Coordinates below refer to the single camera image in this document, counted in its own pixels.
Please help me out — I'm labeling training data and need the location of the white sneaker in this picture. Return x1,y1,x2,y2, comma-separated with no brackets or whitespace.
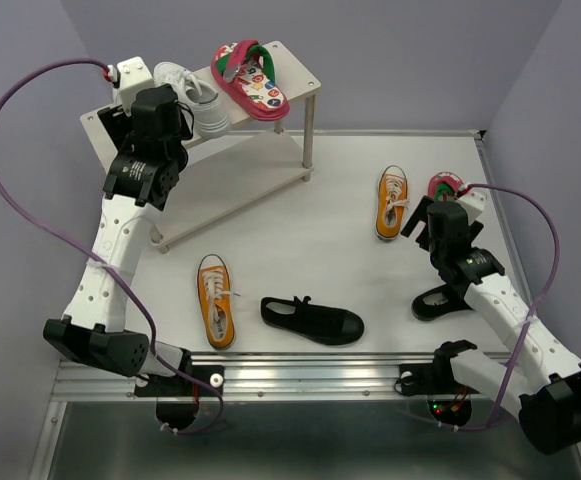
153,62,231,139

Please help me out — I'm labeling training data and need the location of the colourful pink slipper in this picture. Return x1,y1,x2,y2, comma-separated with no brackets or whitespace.
427,172,464,201
211,40,290,122

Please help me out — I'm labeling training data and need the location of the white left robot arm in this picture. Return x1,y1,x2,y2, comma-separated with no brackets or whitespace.
43,85,189,377

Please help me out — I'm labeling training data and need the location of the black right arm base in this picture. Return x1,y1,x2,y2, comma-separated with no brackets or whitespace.
393,340,477,429

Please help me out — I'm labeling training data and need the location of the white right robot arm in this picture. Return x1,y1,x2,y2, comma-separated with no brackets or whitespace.
395,191,581,455

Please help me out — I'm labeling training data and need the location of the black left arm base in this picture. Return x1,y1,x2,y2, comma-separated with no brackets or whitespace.
133,350,225,436

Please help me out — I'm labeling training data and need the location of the orange sneaker near shelf side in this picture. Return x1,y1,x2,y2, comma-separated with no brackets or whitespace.
375,165,409,242

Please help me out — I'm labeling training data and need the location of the white wooden shoe shelf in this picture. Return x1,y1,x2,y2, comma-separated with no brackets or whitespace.
79,40,322,254

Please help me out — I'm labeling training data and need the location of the black sneaker right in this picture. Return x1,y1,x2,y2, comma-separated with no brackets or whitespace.
411,284,471,322

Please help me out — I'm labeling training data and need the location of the black sneaker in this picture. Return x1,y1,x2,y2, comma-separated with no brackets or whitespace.
411,284,471,322
260,296,365,346

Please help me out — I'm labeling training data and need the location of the black sneaker centre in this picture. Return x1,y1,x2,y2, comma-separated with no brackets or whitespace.
260,296,365,346

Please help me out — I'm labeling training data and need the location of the orange sneaker front left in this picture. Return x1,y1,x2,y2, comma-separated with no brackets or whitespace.
196,254,236,350

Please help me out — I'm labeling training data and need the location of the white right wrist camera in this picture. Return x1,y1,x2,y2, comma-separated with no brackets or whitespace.
455,185,488,224

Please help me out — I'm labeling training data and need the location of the aluminium mounting rail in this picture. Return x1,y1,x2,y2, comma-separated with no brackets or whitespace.
50,353,432,403

